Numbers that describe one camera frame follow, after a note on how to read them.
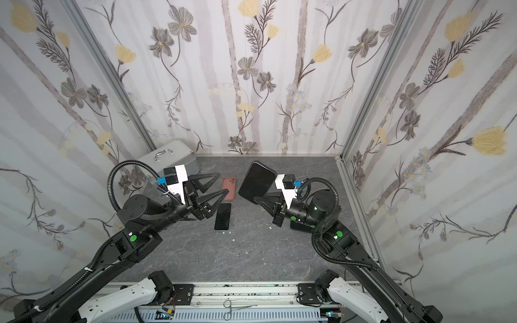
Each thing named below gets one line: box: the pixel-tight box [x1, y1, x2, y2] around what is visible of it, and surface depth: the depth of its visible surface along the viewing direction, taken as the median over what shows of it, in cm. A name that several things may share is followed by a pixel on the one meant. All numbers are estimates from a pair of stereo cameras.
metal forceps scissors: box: [223, 299, 258, 321], surface depth 73 cm
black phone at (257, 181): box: [238, 160, 278, 205], surface depth 53 cm
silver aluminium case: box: [136, 139, 200, 176], surface depth 103 cm
